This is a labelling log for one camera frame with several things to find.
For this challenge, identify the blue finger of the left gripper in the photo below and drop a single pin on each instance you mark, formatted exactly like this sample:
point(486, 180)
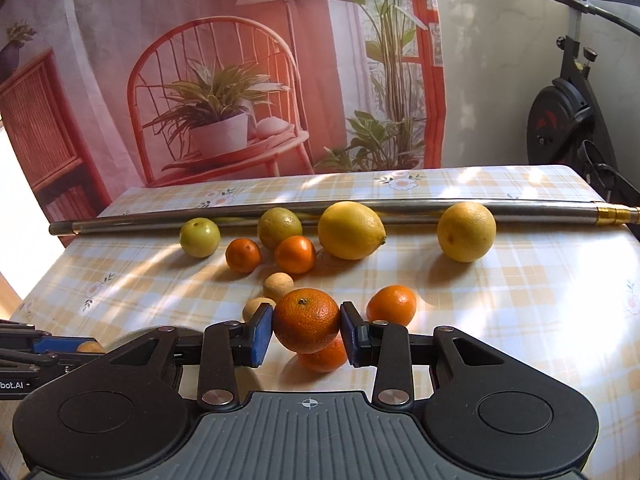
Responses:
point(25, 344)

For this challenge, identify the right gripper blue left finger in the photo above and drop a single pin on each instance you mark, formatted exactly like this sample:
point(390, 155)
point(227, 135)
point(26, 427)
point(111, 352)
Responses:
point(226, 346)

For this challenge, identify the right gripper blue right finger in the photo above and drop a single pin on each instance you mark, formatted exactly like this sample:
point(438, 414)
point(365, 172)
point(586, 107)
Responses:
point(382, 345)

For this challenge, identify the small brown round fruit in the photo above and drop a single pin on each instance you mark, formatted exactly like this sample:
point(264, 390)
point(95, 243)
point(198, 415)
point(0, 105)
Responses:
point(252, 306)

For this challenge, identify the dark orange mandarin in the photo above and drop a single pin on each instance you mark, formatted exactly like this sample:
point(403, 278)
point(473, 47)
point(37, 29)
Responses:
point(326, 360)

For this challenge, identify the small tan round fruit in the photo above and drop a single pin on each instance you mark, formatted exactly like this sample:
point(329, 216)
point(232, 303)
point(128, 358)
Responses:
point(277, 285)

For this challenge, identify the orange mandarin with stem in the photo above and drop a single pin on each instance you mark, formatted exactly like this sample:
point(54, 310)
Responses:
point(306, 320)

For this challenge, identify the small orange mandarin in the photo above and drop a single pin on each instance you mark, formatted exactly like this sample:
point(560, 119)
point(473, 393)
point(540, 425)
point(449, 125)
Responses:
point(296, 255)

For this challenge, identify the large yellow lemon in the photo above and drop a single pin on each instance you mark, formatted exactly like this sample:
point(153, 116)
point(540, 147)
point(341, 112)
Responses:
point(350, 231)

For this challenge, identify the yellow-green citrus fruit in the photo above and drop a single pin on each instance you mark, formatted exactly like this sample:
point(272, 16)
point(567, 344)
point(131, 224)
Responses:
point(276, 225)

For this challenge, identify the large yellow grapefruit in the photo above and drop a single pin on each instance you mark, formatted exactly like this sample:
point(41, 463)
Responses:
point(466, 231)

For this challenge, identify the small left mandarin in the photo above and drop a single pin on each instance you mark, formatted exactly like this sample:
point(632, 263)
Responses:
point(243, 255)

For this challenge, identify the green round fruit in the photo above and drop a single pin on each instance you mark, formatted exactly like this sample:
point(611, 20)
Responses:
point(199, 237)

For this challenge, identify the plaid floral tablecloth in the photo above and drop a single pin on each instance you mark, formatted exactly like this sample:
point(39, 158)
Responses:
point(563, 300)

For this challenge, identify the printed backdrop curtain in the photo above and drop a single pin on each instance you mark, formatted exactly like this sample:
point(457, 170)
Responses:
point(98, 96)

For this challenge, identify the black exercise bike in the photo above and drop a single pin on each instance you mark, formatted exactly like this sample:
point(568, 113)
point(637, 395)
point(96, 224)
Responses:
point(565, 124)

